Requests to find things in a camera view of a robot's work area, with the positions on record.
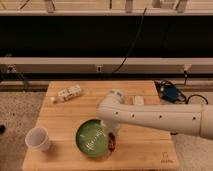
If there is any wooden cutting board table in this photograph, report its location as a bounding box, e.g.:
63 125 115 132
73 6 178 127
22 81 179 171

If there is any green ceramic bowl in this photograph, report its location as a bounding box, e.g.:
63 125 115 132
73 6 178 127
75 119 109 158

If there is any small white block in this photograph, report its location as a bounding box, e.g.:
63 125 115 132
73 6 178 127
133 96 144 105

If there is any white paper cup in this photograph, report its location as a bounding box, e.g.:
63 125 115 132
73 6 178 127
25 127 51 151

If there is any black hanging cable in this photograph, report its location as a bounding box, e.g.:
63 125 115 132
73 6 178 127
112 7 148 74

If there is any red pepper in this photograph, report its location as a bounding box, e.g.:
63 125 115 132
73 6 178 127
108 133 116 152

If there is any blue device with cables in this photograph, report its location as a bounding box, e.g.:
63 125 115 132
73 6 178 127
155 80 209 104

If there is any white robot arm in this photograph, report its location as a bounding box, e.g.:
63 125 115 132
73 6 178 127
96 89 213 140

